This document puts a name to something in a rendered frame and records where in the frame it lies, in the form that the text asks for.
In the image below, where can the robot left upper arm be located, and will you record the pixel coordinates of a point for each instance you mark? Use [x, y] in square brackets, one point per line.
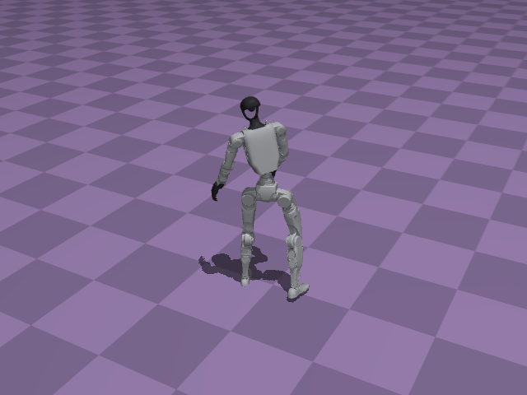
[235, 141]

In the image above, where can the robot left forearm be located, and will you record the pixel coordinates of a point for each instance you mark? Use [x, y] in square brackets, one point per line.
[223, 175]

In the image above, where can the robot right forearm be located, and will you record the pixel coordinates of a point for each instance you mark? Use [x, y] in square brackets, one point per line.
[281, 160]

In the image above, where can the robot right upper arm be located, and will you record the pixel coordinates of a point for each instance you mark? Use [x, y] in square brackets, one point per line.
[281, 139]

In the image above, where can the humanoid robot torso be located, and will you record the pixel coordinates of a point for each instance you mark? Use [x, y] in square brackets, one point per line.
[262, 154]

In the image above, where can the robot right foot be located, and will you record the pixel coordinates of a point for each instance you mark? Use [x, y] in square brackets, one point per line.
[293, 293]

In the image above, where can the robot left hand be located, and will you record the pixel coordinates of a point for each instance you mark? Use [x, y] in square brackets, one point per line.
[215, 189]

